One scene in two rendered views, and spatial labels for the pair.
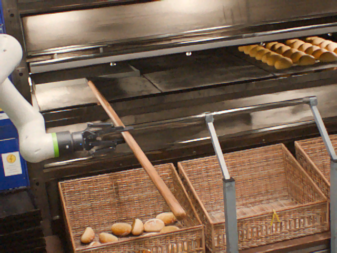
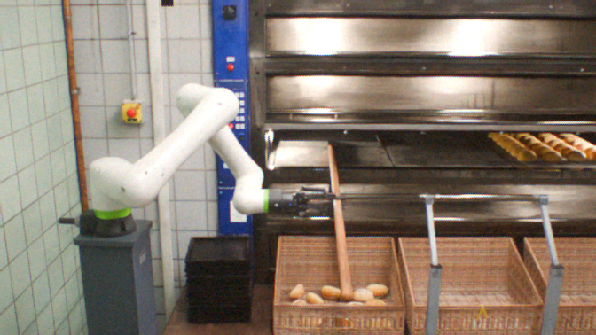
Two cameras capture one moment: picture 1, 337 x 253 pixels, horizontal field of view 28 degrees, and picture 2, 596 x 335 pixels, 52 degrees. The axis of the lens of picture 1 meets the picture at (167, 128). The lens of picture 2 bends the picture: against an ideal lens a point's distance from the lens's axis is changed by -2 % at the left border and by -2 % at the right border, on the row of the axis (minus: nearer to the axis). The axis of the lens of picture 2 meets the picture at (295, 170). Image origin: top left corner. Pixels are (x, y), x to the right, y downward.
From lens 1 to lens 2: 0.37 m
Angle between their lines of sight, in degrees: 14
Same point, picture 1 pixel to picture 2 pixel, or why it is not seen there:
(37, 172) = (262, 222)
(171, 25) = (411, 102)
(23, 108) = (242, 161)
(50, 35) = (290, 96)
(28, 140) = (240, 193)
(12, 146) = not seen: hidden behind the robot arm
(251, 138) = (479, 226)
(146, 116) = (374, 188)
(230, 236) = (429, 323)
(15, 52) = (230, 106)
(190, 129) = (416, 207)
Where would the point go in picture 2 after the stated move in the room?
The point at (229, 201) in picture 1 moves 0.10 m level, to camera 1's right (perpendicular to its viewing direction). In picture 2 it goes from (433, 287) to (458, 290)
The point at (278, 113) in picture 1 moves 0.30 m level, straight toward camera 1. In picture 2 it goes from (511, 206) to (504, 226)
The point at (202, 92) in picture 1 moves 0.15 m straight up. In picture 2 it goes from (434, 173) to (436, 142)
